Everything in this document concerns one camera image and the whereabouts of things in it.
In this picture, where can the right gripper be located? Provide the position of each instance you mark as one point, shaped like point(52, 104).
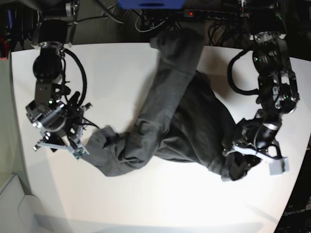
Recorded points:
point(60, 128)

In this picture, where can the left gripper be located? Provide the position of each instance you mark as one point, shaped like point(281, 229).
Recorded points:
point(252, 141)

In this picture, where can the dark grey t-shirt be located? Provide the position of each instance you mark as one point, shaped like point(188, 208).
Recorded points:
point(181, 119)

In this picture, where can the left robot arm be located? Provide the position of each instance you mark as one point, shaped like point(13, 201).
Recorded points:
point(277, 91)

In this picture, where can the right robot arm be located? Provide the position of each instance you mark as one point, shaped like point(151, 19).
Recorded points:
point(53, 37)

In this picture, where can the white side table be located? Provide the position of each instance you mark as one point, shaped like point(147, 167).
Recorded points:
point(21, 213)

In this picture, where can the red clamp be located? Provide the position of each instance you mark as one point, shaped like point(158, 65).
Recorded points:
point(4, 48)

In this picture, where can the black power strip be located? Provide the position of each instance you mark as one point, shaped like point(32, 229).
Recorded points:
point(207, 14)

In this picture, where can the blue box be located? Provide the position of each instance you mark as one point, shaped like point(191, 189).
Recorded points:
point(151, 4)

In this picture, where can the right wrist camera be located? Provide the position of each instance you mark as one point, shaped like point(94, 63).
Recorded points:
point(79, 152)

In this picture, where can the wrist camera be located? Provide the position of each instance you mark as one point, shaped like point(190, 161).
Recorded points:
point(279, 166)
point(79, 152)

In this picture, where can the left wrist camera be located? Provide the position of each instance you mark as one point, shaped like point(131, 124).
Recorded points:
point(279, 166)

